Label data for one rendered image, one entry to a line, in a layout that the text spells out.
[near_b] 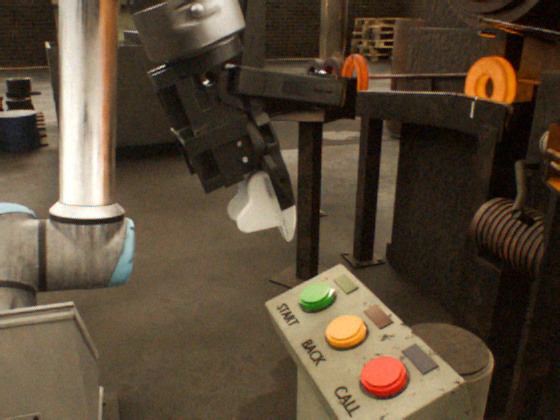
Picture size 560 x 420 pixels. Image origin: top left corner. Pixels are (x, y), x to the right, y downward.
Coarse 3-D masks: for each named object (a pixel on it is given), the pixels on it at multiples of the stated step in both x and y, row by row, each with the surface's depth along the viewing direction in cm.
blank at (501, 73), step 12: (480, 60) 130; (492, 60) 126; (504, 60) 126; (468, 72) 135; (480, 72) 131; (492, 72) 127; (504, 72) 123; (468, 84) 135; (480, 84) 133; (504, 84) 124; (480, 96) 133; (492, 96) 128; (504, 96) 124
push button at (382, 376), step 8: (376, 360) 47; (384, 360) 47; (392, 360) 46; (368, 368) 47; (376, 368) 46; (384, 368) 46; (392, 368) 46; (400, 368) 45; (368, 376) 46; (376, 376) 46; (384, 376) 45; (392, 376) 45; (400, 376) 45; (368, 384) 45; (376, 384) 45; (384, 384) 44; (392, 384) 44; (400, 384) 45; (376, 392) 45; (384, 392) 44; (392, 392) 44
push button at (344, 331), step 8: (336, 320) 54; (344, 320) 53; (352, 320) 53; (360, 320) 53; (328, 328) 53; (336, 328) 53; (344, 328) 52; (352, 328) 52; (360, 328) 52; (328, 336) 52; (336, 336) 52; (344, 336) 51; (352, 336) 51; (360, 336) 51; (336, 344) 51; (344, 344) 51; (352, 344) 51
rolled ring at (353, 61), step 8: (352, 56) 192; (360, 56) 191; (344, 64) 200; (352, 64) 196; (360, 64) 188; (344, 72) 201; (352, 72) 201; (360, 72) 187; (360, 80) 188; (360, 88) 189
